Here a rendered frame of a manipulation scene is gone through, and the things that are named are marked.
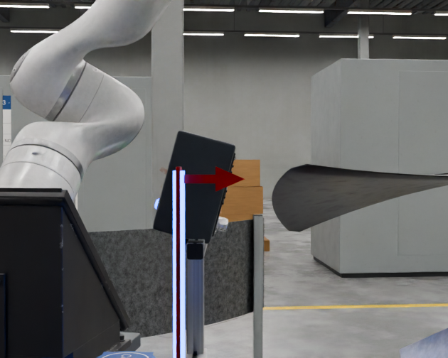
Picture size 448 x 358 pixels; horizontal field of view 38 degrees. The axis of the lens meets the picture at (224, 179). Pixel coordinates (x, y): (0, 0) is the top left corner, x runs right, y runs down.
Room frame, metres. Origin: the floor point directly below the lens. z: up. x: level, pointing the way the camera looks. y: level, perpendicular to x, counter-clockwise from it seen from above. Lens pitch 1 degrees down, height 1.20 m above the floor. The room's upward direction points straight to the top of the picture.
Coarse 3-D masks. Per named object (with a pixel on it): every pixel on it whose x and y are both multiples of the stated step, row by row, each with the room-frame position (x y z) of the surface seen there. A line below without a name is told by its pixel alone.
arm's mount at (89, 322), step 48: (0, 192) 0.75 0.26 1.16; (48, 192) 0.74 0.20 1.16; (0, 240) 0.75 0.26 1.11; (48, 240) 0.74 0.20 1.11; (0, 288) 0.75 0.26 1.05; (48, 288) 0.74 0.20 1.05; (96, 288) 0.83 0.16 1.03; (0, 336) 0.75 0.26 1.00; (48, 336) 0.74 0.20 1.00; (96, 336) 0.83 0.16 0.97
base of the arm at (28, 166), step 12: (12, 156) 0.97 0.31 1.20; (24, 156) 0.96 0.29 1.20; (36, 156) 0.96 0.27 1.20; (48, 156) 0.97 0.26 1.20; (60, 156) 0.98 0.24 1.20; (0, 168) 0.97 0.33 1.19; (12, 168) 0.94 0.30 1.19; (24, 168) 0.94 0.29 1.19; (36, 168) 0.94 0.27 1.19; (48, 168) 0.95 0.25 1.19; (60, 168) 0.97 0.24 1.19; (72, 168) 0.99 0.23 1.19; (0, 180) 0.94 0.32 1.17; (12, 180) 0.93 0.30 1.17; (24, 180) 0.93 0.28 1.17; (36, 180) 0.93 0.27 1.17; (48, 180) 0.94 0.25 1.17; (60, 180) 0.96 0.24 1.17; (72, 180) 0.98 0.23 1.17; (72, 192) 0.98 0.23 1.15
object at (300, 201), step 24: (312, 168) 0.53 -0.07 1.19; (336, 168) 0.53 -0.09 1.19; (288, 192) 0.61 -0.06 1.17; (312, 192) 0.62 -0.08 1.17; (336, 192) 0.63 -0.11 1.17; (360, 192) 0.64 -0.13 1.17; (384, 192) 0.66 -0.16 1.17; (408, 192) 0.69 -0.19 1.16; (288, 216) 0.69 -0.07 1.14; (312, 216) 0.71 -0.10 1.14; (336, 216) 0.73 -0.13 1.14
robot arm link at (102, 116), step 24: (96, 72) 1.11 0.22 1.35; (72, 96) 1.08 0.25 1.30; (96, 96) 1.09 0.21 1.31; (120, 96) 1.11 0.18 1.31; (72, 120) 1.10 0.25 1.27; (96, 120) 1.07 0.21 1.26; (120, 120) 1.09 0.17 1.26; (24, 144) 0.98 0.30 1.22; (48, 144) 0.98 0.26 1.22; (72, 144) 1.00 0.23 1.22; (96, 144) 1.06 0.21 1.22; (120, 144) 1.12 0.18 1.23
